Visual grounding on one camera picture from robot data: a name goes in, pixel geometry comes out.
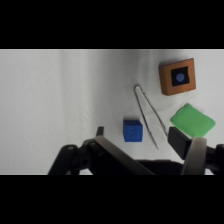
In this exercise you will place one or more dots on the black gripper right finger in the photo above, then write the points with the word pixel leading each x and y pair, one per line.
pixel 186 146

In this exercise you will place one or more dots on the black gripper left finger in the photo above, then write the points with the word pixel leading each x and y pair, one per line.
pixel 100 155

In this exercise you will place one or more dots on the blue cube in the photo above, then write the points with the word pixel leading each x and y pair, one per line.
pixel 132 130

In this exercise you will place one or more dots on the green folded cloth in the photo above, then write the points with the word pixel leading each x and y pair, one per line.
pixel 193 121

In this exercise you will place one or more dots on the metal tweezers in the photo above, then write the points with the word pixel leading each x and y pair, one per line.
pixel 145 108

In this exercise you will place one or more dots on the orange block with blue dot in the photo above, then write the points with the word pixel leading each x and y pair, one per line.
pixel 177 76

